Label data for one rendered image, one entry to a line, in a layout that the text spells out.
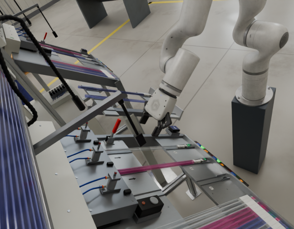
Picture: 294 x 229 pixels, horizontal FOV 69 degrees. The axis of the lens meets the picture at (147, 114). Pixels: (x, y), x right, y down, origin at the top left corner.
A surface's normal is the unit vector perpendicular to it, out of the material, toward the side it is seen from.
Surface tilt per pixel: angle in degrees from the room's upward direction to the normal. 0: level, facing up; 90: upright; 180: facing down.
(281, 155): 0
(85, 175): 43
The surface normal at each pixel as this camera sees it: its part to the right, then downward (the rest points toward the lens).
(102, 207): 0.33, -0.87
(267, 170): -0.29, -0.67
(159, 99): -0.70, -0.21
